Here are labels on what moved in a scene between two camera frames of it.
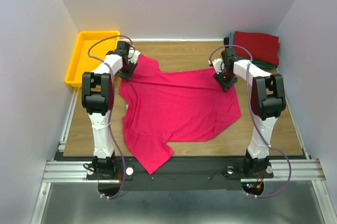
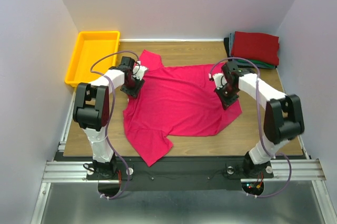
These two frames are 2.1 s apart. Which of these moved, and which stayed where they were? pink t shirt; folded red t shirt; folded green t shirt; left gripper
Moved: left gripper
Stayed: folded red t shirt; pink t shirt; folded green t shirt
